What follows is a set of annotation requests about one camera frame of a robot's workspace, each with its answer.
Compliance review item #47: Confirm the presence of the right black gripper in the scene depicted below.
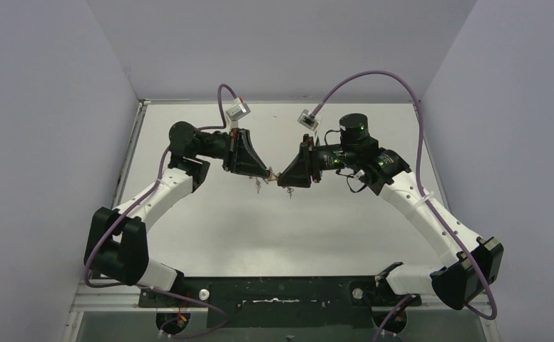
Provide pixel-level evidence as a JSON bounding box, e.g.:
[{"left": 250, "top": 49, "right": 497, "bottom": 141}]
[{"left": 279, "top": 134, "right": 358, "bottom": 187}]

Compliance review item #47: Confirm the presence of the brass padlock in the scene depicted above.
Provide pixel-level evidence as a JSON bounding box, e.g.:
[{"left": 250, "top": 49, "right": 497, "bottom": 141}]
[{"left": 265, "top": 167, "right": 294, "bottom": 199}]

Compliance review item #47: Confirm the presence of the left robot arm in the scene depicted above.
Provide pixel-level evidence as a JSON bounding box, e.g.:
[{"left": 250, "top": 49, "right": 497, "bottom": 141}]
[{"left": 83, "top": 121, "right": 270, "bottom": 304}]

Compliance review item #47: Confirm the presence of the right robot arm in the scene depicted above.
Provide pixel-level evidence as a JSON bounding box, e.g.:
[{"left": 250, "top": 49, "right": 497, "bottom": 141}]
[{"left": 277, "top": 113, "right": 503, "bottom": 310}]

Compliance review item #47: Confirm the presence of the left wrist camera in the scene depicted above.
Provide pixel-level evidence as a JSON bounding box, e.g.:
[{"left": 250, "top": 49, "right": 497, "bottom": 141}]
[{"left": 225, "top": 97, "right": 251, "bottom": 130}]

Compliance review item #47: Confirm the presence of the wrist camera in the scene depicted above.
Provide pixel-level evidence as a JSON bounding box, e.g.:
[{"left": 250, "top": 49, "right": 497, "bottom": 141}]
[
  {"left": 297, "top": 109, "right": 322, "bottom": 145},
  {"left": 225, "top": 97, "right": 251, "bottom": 130}
]

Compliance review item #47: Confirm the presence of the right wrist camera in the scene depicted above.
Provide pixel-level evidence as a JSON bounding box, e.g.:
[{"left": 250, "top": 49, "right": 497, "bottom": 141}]
[{"left": 297, "top": 109, "right": 322, "bottom": 145}]

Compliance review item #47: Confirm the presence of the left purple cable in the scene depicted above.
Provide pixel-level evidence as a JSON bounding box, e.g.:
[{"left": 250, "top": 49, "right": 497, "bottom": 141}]
[{"left": 83, "top": 83, "right": 240, "bottom": 341}]

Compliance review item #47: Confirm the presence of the purple cable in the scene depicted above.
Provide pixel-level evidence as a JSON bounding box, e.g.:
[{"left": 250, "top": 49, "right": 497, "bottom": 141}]
[
  {"left": 83, "top": 83, "right": 240, "bottom": 341},
  {"left": 310, "top": 71, "right": 498, "bottom": 342}
]

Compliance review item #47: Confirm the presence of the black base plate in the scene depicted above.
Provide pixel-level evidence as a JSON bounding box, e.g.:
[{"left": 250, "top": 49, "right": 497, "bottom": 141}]
[{"left": 137, "top": 276, "right": 424, "bottom": 331}]

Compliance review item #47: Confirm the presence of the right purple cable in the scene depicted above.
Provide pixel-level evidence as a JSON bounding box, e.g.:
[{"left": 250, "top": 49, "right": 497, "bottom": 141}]
[{"left": 310, "top": 71, "right": 498, "bottom": 342}]

